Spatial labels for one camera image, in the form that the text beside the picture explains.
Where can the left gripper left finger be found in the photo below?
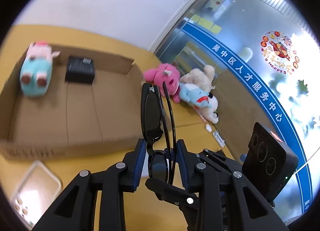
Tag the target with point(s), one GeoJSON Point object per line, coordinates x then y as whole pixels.
{"type": "Point", "coordinates": [74, 208]}

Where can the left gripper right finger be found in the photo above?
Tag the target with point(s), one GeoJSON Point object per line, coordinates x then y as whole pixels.
{"type": "Point", "coordinates": [224, 198]}

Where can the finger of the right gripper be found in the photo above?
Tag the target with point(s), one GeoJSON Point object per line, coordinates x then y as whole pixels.
{"type": "Point", "coordinates": [172, 194]}

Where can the white phone case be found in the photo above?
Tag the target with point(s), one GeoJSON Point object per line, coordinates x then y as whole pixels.
{"type": "Point", "coordinates": [36, 191]}

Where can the black sunglasses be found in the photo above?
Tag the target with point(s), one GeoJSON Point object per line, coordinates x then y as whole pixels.
{"type": "Point", "coordinates": [161, 150]}

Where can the black product box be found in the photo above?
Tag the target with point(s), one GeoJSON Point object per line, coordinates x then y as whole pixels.
{"type": "Point", "coordinates": [80, 70]}

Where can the teal and pink pig plush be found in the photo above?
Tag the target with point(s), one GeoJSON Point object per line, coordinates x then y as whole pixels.
{"type": "Point", "coordinates": [36, 70]}

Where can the white small packet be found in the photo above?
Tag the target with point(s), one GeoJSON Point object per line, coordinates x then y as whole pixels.
{"type": "Point", "coordinates": [218, 138]}

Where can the white earbud case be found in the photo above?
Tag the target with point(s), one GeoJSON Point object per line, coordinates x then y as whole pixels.
{"type": "Point", "coordinates": [208, 128]}

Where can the cardboard box tray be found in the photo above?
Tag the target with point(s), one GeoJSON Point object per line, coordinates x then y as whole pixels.
{"type": "Point", "coordinates": [73, 119]}

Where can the light blue elephant plush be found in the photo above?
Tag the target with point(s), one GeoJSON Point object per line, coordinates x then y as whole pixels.
{"type": "Point", "coordinates": [194, 96]}

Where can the cream bear plush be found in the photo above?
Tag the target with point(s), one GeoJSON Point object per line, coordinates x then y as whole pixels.
{"type": "Point", "coordinates": [203, 79]}

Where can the festive round window sticker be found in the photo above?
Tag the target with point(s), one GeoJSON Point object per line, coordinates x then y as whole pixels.
{"type": "Point", "coordinates": [278, 51]}

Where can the pink bear plush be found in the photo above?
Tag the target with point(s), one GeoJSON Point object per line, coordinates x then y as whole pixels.
{"type": "Point", "coordinates": [167, 73]}

